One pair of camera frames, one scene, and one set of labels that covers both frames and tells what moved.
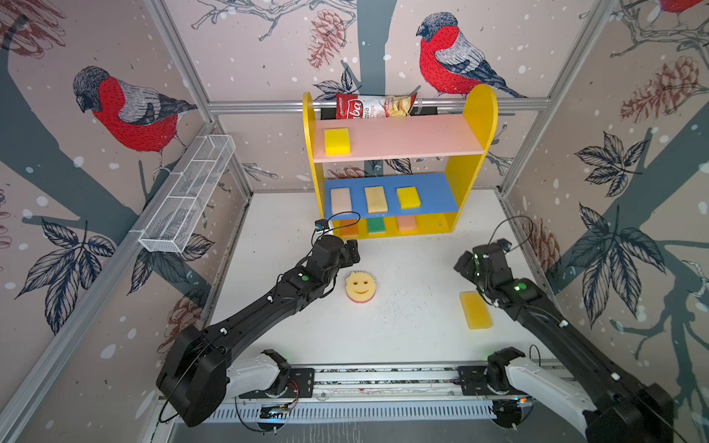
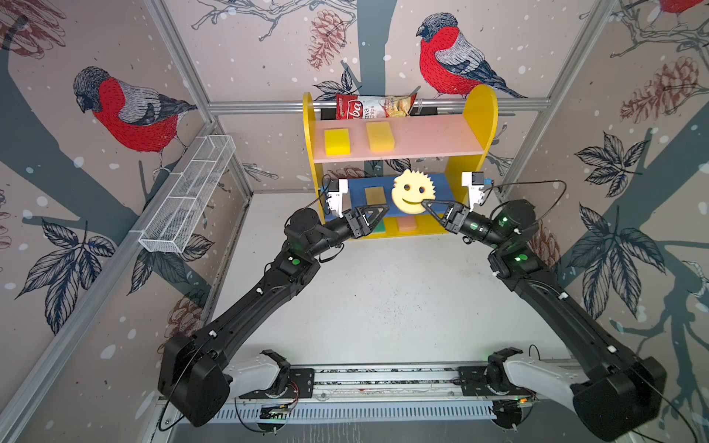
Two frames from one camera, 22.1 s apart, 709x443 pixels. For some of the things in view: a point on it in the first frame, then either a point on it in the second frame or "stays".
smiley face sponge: (360, 286) to (410, 189)
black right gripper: (460, 262) to (457, 220)
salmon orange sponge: (406, 223) stays
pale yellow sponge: (376, 199) stays
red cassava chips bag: (358, 106) stays
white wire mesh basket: (174, 224) stays
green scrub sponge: (376, 225) stays
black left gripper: (349, 259) to (352, 218)
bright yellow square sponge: (337, 141) stays
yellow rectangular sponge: (475, 310) to (380, 137)
